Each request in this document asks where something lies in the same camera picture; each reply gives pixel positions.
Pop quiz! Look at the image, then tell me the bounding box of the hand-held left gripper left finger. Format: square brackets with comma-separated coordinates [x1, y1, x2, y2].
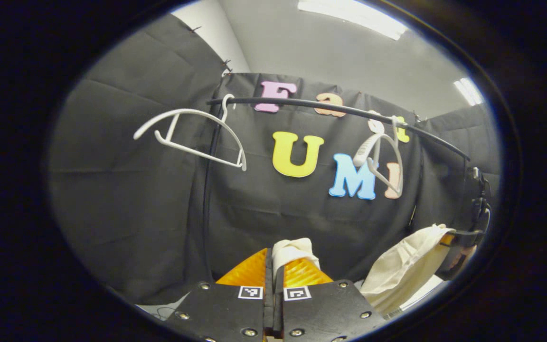
[164, 247, 274, 342]

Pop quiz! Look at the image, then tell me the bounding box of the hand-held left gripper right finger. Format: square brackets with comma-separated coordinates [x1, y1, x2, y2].
[273, 258, 388, 342]

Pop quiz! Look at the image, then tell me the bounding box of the cream white shirt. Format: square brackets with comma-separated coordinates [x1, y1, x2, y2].
[271, 223, 456, 317]

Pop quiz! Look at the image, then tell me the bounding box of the empty white plastic hanger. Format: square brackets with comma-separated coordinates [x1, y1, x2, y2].
[133, 94, 248, 172]

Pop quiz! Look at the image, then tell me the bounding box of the black clothes rack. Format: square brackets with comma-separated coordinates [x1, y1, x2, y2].
[201, 96, 472, 282]

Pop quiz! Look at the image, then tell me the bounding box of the black backdrop cloth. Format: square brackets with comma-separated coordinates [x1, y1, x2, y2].
[48, 13, 502, 305]

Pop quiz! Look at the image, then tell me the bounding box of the large ceiling light panel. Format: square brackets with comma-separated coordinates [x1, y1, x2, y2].
[297, 0, 408, 41]

